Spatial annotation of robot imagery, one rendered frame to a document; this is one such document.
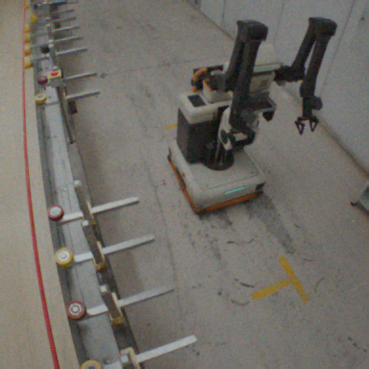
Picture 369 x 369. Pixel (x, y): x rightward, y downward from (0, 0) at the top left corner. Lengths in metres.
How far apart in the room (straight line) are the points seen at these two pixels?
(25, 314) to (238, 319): 1.41
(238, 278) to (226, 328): 0.39
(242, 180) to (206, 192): 0.32
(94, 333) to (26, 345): 0.37
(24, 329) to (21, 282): 0.20
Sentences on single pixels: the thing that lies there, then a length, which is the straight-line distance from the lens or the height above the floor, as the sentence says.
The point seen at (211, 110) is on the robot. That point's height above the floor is 0.79.
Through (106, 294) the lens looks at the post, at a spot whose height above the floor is 1.10.
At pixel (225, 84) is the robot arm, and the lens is 1.66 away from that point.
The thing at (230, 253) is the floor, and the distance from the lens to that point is 2.45.
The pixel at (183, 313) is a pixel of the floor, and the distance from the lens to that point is 2.23.
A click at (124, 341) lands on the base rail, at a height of 0.70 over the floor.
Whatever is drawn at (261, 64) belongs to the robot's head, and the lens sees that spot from 1.79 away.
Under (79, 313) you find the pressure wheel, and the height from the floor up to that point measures 0.91.
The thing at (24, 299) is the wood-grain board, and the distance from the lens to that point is 1.43.
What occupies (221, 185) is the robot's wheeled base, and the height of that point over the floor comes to 0.28.
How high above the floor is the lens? 2.14
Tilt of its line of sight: 50 degrees down
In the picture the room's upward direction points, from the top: 5 degrees clockwise
